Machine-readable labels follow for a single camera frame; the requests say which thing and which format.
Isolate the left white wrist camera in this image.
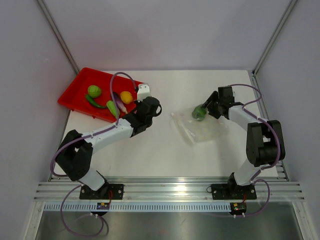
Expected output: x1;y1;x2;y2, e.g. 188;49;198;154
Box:
136;83;151;102

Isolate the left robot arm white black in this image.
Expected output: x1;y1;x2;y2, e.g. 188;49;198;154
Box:
53;96;162;200

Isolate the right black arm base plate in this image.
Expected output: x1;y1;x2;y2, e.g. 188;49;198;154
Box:
210;183;257;200

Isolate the dark green fake pepper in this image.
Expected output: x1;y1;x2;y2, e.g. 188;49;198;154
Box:
191;105;207;121

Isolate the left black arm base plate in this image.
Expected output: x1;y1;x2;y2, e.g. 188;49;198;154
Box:
79;183;125;200

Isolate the right aluminium corner post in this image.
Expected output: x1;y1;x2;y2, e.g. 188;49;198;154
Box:
252;0;299;78

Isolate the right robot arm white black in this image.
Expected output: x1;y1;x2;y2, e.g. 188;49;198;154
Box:
202;85;286;200

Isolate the dark green fake cucumber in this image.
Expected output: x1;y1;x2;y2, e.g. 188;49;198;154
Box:
85;94;108;109

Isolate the purple fake eggplant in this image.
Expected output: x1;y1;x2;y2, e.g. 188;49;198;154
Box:
112;91;128;114

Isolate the light green fake lime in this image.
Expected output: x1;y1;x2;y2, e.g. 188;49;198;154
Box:
106;100;117;118

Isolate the aluminium corner post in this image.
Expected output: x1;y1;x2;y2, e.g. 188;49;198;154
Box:
252;0;299;78
35;0;80;75

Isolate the yellow fake lemon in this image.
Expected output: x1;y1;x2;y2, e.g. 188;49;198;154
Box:
120;91;133;105

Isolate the clear zip top bag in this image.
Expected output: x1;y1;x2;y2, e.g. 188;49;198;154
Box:
171;106;229;144

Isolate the aluminium mounting rail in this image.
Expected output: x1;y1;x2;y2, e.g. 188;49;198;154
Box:
34;177;305;203

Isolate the light green fake guava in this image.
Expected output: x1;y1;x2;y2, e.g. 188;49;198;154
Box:
87;85;102;98

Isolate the left aluminium corner post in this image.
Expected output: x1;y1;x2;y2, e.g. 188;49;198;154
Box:
35;0;80;75

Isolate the white slotted cable duct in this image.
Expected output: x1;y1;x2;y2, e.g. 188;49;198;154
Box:
44;202;231;213

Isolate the red plastic tray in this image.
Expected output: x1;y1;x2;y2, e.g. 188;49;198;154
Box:
57;67;137;123

